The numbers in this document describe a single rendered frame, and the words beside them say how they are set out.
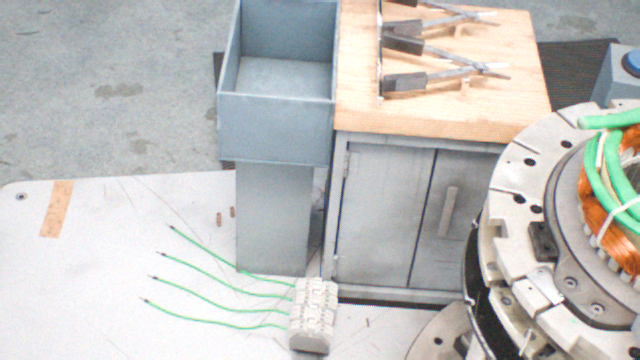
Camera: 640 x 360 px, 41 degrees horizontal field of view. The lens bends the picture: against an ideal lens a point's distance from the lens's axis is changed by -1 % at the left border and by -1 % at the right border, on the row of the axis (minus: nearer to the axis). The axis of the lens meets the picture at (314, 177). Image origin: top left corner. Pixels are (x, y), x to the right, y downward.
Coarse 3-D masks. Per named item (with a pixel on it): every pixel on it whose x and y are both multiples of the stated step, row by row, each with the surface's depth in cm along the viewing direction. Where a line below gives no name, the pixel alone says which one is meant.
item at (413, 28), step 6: (384, 24) 82; (390, 24) 82; (396, 24) 82; (402, 24) 82; (408, 24) 82; (414, 24) 82; (420, 24) 82; (384, 30) 82; (390, 30) 82; (396, 30) 82; (402, 30) 82; (408, 30) 82; (414, 30) 83; (420, 30) 83; (414, 36) 83
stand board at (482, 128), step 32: (352, 0) 90; (352, 32) 86; (448, 32) 87; (480, 32) 87; (512, 32) 87; (352, 64) 82; (384, 64) 82; (416, 64) 82; (448, 64) 83; (512, 64) 83; (352, 96) 78; (384, 96) 79; (416, 96) 79; (448, 96) 79; (480, 96) 80; (512, 96) 80; (544, 96) 80; (352, 128) 78; (384, 128) 78; (416, 128) 78; (448, 128) 78; (480, 128) 77; (512, 128) 77
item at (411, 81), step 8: (408, 72) 77; (416, 72) 77; (424, 72) 77; (384, 80) 76; (392, 80) 76; (400, 80) 76; (408, 80) 76; (416, 80) 76; (424, 80) 77; (384, 88) 76; (392, 88) 77; (400, 88) 77; (408, 88) 77; (416, 88) 77; (424, 88) 77
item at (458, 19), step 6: (444, 18) 84; (450, 18) 84; (456, 18) 84; (462, 18) 84; (468, 18) 84; (426, 24) 83; (432, 24) 83; (438, 24) 83; (444, 24) 84; (450, 24) 84; (456, 24) 84; (426, 30) 83
